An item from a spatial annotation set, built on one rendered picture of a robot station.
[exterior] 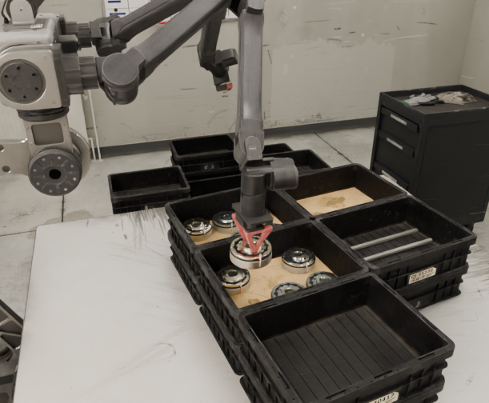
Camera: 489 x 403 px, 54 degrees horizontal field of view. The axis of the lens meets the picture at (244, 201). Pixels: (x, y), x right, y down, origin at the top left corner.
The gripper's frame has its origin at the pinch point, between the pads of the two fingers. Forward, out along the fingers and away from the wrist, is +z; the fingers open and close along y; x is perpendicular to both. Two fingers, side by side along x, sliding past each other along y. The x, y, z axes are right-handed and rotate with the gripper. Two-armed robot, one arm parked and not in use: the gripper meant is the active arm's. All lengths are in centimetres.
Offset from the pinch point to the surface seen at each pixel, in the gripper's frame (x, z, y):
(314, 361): -8.1, 22.3, -21.3
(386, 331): -29.9, 21.7, -19.9
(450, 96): -187, 14, 121
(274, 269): -15.5, 22.5, 14.5
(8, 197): 74, 113, 273
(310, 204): -46, 22, 46
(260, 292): -7.0, 22.6, 6.8
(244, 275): -4.2, 19.6, 11.9
